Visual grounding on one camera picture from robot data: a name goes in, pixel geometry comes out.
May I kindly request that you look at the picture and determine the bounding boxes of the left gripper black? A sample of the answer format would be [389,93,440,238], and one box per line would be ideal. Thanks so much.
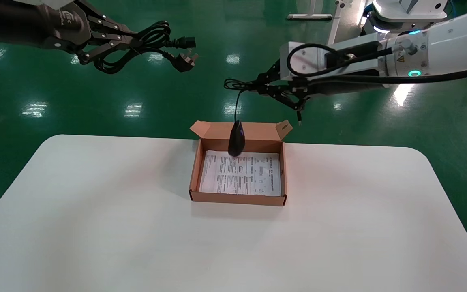
[35,1,141,65]

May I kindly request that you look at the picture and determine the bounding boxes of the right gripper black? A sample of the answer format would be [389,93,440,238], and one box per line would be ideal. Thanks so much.
[253,60,384,114]

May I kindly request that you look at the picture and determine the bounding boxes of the black wired computer mouse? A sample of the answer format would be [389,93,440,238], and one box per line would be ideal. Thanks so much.
[224,78,303,158]

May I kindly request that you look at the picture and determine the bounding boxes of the black power cable with plug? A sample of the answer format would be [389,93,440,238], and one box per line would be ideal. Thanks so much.
[93,20,199,75]

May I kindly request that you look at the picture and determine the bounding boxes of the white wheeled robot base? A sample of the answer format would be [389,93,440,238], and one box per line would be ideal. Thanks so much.
[361,0,448,35]

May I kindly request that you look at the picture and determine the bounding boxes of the open brown cardboard box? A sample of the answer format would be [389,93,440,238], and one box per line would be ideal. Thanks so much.
[189,120,293,207]

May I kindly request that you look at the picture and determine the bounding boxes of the printed white paper sheet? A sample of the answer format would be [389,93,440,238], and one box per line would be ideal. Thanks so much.
[199,150,282,197]

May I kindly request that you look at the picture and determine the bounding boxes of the black camera cable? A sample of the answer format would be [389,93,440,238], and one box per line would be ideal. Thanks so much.
[285,42,396,78]

